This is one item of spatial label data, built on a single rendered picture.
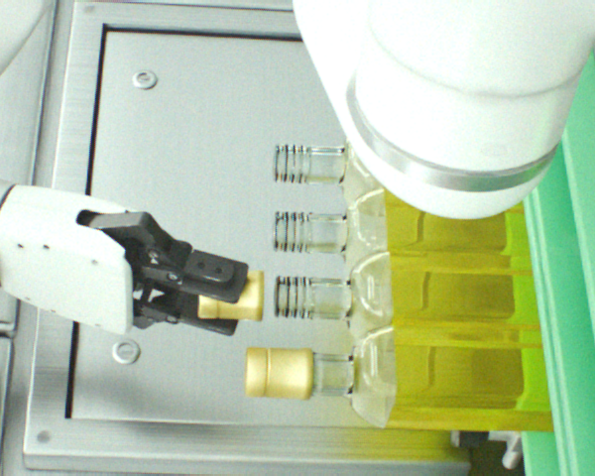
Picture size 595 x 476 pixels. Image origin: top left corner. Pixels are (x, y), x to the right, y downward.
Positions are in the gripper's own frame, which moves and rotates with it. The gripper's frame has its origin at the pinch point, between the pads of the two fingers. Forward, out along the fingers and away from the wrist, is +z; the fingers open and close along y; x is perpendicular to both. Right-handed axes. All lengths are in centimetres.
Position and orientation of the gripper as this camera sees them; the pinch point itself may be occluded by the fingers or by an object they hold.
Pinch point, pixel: (213, 294)
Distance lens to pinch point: 90.3
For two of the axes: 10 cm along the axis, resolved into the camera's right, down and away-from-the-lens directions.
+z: 9.6, 2.6, -0.6
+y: 1.0, -5.6, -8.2
